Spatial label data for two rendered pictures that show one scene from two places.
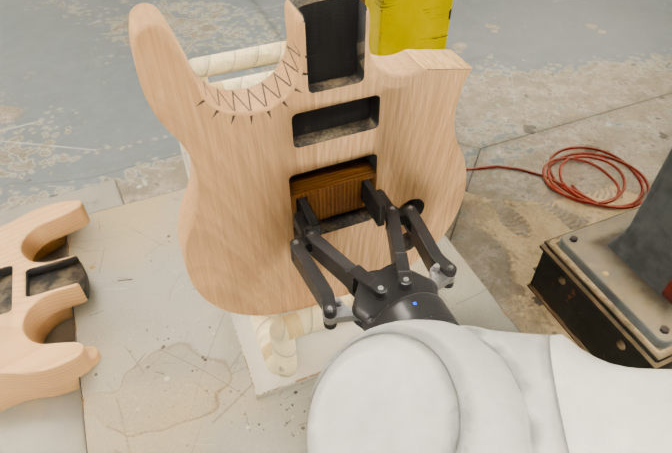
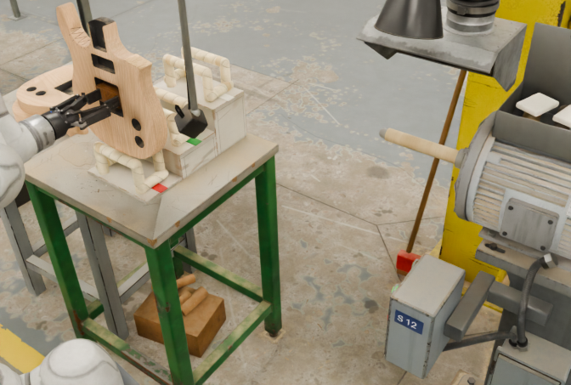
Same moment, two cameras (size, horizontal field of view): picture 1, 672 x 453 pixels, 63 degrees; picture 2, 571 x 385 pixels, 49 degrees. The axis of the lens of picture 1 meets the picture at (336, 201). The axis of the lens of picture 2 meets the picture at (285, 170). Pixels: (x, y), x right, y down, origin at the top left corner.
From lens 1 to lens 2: 165 cm
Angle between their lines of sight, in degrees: 46
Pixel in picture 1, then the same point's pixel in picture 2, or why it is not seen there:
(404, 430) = not seen: outside the picture
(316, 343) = (120, 174)
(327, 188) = (104, 89)
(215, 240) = (78, 87)
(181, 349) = not seen: hidden behind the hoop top
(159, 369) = (88, 148)
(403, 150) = (126, 91)
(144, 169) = (345, 150)
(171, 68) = (63, 20)
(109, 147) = (347, 127)
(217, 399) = (82, 165)
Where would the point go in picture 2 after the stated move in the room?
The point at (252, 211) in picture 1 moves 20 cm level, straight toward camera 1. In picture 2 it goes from (86, 83) to (19, 109)
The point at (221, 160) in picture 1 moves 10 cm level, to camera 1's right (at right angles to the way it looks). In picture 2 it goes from (76, 57) to (87, 70)
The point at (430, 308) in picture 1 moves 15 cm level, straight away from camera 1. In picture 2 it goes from (50, 115) to (110, 106)
